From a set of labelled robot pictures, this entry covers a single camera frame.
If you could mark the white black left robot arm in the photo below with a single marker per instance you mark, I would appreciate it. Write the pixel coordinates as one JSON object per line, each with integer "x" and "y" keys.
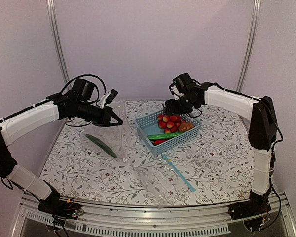
{"x": 74, "y": 103}

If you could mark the smooth green cucumber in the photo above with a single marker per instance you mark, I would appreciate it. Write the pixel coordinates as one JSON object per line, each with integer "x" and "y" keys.
{"x": 163, "y": 136}

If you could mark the dark green bumpy cucumber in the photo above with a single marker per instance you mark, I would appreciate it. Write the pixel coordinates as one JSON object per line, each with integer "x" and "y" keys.
{"x": 102, "y": 145}

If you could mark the brown potato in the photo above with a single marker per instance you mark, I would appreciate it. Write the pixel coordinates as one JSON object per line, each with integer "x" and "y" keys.
{"x": 184, "y": 127}

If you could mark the small circuit board with wires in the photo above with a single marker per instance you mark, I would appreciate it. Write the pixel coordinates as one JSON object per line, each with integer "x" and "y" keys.
{"x": 72, "y": 209}

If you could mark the clear blue zipper bag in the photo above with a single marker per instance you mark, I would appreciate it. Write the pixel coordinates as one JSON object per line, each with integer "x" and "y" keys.
{"x": 163, "y": 183}

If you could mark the aluminium frame post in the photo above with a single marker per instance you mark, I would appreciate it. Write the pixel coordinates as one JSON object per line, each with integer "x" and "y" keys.
{"x": 56, "y": 38}
{"x": 250, "y": 44}

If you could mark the left aluminium frame post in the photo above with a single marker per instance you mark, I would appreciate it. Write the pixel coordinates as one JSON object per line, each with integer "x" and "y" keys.
{"x": 56, "y": 38}

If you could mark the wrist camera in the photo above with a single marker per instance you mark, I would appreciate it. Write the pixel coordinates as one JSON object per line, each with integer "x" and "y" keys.
{"x": 176, "y": 90}
{"x": 107, "y": 98}

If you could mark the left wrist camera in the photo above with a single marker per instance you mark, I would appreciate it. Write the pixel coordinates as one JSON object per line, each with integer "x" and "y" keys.
{"x": 107, "y": 98}

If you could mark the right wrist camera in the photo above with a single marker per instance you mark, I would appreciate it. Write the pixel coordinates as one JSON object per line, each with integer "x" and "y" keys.
{"x": 176, "y": 90}

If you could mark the floral patterned table mat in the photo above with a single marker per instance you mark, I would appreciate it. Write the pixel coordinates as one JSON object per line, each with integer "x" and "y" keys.
{"x": 114, "y": 165}

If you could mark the red lychee fruit bunch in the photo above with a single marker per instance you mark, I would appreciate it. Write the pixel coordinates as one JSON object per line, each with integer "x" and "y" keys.
{"x": 169, "y": 124}

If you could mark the clear pink zipper bag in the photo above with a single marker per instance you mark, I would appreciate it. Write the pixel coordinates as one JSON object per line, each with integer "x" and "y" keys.
{"x": 117, "y": 138}

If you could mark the light blue plastic basket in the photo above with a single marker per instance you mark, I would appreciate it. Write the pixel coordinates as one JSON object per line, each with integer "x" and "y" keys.
{"x": 148, "y": 125}

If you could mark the right aluminium frame post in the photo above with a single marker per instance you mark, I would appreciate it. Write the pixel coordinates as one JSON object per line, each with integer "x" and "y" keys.
{"x": 250, "y": 44}

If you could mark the red chili pepper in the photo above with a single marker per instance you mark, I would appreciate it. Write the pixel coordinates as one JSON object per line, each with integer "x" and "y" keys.
{"x": 157, "y": 142}

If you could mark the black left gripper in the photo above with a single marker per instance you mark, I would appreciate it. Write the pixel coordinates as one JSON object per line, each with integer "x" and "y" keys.
{"x": 104, "y": 120}

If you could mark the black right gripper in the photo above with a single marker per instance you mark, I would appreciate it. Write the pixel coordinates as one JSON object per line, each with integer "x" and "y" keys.
{"x": 171, "y": 108}

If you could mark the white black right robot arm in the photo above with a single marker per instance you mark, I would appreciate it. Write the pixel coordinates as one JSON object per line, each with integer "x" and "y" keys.
{"x": 263, "y": 132}

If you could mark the front aluminium rail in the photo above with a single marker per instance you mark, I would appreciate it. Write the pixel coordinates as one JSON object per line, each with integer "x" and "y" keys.
{"x": 117, "y": 220}

